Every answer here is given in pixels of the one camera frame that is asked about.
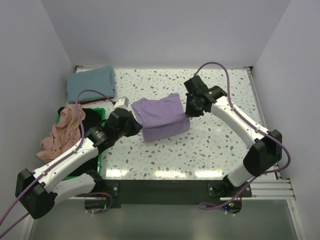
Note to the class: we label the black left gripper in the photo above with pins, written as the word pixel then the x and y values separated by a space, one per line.
pixel 136 126

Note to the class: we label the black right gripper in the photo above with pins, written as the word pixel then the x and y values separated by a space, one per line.
pixel 189 112

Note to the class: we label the purple t-shirt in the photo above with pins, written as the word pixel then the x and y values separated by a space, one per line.
pixel 161 118

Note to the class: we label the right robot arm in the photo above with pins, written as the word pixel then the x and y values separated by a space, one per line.
pixel 264 146

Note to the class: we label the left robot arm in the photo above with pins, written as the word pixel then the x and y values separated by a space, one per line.
pixel 40 190

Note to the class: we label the folded dark red t-shirt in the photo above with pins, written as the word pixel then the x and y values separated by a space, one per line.
pixel 89 101

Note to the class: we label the black t-shirt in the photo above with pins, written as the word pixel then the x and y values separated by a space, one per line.
pixel 91 120

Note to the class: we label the green plastic bin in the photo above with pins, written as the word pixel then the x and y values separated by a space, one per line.
pixel 101 160

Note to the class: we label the folded blue t-shirt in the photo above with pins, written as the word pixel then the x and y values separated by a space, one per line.
pixel 100 79

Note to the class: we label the pink crumpled t-shirt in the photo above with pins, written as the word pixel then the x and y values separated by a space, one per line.
pixel 64 134

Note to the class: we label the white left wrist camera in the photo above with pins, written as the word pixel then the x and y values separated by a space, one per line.
pixel 122 103

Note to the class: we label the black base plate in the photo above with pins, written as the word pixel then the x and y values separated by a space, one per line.
pixel 206 194

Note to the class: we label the aluminium frame rail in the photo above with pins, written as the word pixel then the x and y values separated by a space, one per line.
pixel 272 190

